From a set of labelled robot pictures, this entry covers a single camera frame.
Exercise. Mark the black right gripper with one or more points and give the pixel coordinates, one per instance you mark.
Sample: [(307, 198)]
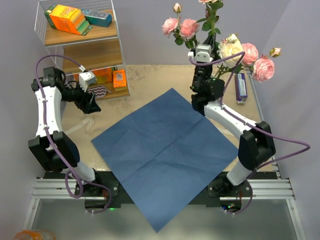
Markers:
[(210, 41)]

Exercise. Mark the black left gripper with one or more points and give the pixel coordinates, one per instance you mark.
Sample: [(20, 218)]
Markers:
[(87, 103)]

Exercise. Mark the peach rose stem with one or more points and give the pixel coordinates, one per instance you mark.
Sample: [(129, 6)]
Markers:
[(211, 17)]

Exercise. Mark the beige ribbon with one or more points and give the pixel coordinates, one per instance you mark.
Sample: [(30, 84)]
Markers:
[(87, 123)]

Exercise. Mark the pink white rose stem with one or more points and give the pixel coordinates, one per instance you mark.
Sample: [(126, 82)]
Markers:
[(226, 48)]

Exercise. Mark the blue wrapping paper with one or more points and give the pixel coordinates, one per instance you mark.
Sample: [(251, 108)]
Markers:
[(164, 154)]

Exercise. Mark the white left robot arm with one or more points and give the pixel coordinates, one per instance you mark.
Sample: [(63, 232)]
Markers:
[(53, 149)]

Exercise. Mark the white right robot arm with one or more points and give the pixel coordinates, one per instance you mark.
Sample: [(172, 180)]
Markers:
[(256, 144)]

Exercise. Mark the purple wavy striped cloth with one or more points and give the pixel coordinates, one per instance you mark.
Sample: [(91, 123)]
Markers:
[(100, 92)]

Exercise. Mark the orange box bottom middle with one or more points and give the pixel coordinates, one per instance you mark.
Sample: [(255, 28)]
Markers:
[(104, 75)]

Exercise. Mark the orange box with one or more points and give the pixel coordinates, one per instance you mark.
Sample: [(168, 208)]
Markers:
[(104, 75), (119, 80)]

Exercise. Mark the orange box bottom right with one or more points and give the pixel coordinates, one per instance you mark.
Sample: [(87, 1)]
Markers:
[(119, 80)]

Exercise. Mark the purple rectangular box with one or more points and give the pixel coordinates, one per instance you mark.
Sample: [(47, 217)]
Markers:
[(241, 91)]

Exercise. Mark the orange sponge pack top shelf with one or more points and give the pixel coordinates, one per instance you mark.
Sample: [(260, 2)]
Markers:
[(67, 19)]

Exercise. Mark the teal toothpaste box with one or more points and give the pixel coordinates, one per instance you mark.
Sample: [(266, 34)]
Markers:
[(97, 18)]

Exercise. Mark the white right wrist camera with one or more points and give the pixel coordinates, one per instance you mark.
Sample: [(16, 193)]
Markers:
[(202, 53)]

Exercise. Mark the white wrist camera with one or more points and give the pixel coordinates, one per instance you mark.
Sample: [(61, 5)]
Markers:
[(202, 53), (86, 79)]

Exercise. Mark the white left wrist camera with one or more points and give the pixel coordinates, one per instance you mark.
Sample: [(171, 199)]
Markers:
[(86, 79)]

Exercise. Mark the white wire wooden shelf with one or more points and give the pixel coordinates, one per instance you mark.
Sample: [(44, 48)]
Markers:
[(100, 49)]

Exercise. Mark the aluminium frame rail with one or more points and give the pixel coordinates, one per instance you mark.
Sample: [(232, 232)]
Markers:
[(271, 212)]

